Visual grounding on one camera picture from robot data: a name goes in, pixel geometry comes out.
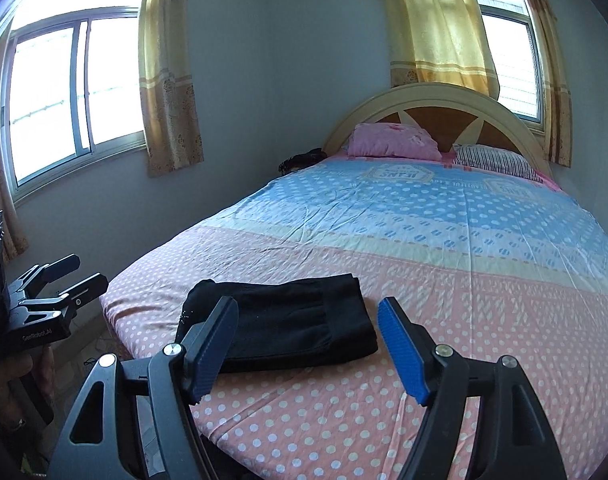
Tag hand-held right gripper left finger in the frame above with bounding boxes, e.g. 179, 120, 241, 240
49, 296, 241, 480

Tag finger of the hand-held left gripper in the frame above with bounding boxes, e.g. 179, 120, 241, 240
11, 253, 82, 297
20, 272, 110, 313

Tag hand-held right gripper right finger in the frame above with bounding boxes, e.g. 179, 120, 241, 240
378, 296, 568, 480

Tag black pants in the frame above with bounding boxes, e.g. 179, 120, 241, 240
176, 273, 381, 375

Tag person's left hand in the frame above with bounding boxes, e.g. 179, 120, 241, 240
0, 346, 55, 463

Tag pink blue polka dot bedsheet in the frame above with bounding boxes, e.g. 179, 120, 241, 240
99, 152, 608, 480

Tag large sliding window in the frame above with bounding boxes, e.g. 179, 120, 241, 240
1, 7, 151, 202

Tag dark cloth bundle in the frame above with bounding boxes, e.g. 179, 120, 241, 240
279, 148, 327, 176

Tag striped pillow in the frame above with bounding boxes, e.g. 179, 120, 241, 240
453, 144, 544, 183

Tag pink pillow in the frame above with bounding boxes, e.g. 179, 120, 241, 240
347, 122, 443, 162

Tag cream wooden bed headboard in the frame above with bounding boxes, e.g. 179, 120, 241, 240
323, 82, 552, 177

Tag small window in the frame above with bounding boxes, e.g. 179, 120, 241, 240
466, 0, 545, 127

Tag wide yellow curtain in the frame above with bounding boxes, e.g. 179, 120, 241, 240
374, 0, 502, 102

